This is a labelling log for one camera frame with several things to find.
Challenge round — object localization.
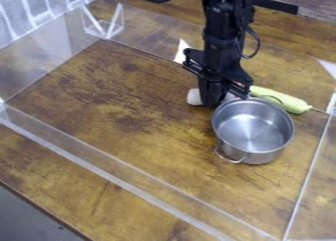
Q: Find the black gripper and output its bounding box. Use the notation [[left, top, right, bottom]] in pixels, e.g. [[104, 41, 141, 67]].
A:
[[183, 48, 253, 107]]

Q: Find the plush brown white mushroom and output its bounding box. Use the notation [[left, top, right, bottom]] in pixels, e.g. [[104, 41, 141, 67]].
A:
[[187, 89, 236, 106]]

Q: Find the silver metal pot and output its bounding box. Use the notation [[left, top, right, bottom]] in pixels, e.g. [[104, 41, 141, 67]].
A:
[[211, 97, 295, 165]]

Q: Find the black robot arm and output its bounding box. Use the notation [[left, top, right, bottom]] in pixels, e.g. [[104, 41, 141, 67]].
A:
[[183, 0, 260, 107]]

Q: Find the black bar in background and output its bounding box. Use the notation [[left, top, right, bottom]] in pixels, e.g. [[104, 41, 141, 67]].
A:
[[252, 0, 297, 15]]

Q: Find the spoon with green handle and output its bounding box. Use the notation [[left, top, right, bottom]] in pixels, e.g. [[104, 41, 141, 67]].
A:
[[248, 85, 313, 115]]

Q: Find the clear acrylic triangular bracket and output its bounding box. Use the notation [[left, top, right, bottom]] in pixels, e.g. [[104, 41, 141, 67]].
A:
[[81, 3, 125, 40]]

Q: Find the clear acrylic enclosure wall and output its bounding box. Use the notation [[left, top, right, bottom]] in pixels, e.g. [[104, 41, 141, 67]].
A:
[[0, 0, 336, 241]]

